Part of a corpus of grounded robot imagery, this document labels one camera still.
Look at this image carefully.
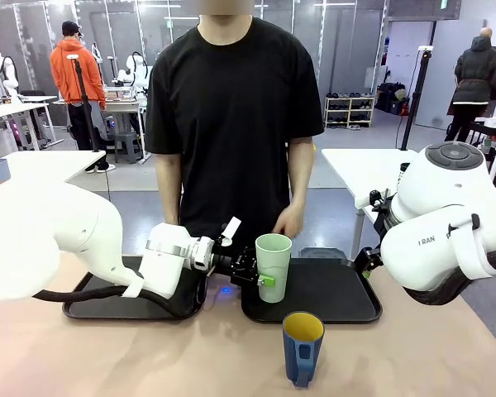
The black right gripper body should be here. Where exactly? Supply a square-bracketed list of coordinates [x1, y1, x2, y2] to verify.
[354, 246, 384, 275]

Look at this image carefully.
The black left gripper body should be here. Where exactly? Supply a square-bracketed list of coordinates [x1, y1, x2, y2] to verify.
[213, 246, 260, 287]

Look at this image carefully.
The light green plastic cup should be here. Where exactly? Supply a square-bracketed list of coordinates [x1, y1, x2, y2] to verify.
[255, 233, 293, 304]

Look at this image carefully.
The blue cup with yellow inside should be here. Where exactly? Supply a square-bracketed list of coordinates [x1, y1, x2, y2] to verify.
[282, 311, 326, 389]

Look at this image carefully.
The person's left forearm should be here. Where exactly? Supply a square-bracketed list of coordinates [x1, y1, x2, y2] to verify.
[288, 136, 315, 210]

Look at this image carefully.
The person's right forearm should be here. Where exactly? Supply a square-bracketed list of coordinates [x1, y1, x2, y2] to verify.
[155, 151, 184, 227]

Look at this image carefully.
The person's left hand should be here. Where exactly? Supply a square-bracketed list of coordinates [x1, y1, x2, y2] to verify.
[271, 202, 306, 240]

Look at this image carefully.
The black plastic serving tray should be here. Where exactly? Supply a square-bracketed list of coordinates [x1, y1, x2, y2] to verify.
[61, 255, 210, 322]
[240, 256, 384, 324]

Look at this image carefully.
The white side table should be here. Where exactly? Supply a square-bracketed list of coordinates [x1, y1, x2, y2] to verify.
[321, 147, 422, 251]
[6, 149, 107, 195]

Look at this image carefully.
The wooden shoe rack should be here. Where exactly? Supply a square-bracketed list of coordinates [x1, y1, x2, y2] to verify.
[324, 95, 376, 129]

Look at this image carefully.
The black bags pile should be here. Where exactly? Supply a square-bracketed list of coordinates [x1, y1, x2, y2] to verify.
[375, 81, 410, 116]

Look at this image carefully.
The person in black t-shirt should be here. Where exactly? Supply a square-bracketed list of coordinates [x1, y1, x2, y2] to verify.
[144, 0, 326, 249]

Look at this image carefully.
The grey step stool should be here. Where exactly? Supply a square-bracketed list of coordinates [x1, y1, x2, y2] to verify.
[113, 132, 145, 165]

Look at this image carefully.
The black stand with white top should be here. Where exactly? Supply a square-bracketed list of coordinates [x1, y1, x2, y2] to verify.
[396, 45, 434, 152]

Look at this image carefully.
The person in dark puffer jacket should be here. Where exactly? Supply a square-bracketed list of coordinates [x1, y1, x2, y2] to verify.
[444, 27, 496, 144]

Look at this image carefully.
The black tripod with white head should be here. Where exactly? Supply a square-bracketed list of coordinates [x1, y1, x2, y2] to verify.
[68, 53, 103, 154]

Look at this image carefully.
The person in orange hoodie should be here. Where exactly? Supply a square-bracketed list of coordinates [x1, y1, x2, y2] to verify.
[49, 20, 108, 152]

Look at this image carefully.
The white background desk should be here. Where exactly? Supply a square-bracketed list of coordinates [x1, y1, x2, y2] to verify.
[0, 95, 60, 152]

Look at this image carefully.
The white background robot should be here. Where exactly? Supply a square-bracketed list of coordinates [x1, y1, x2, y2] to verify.
[0, 53, 25, 104]

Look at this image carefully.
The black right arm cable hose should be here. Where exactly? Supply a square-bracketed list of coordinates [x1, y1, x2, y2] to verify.
[403, 246, 496, 307]

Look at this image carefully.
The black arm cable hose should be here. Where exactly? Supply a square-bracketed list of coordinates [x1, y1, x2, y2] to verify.
[31, 264, 210, 322]
[403, 246, 496, 307]

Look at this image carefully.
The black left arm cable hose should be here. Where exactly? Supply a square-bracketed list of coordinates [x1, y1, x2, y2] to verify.
[31, 264, 210, 322]

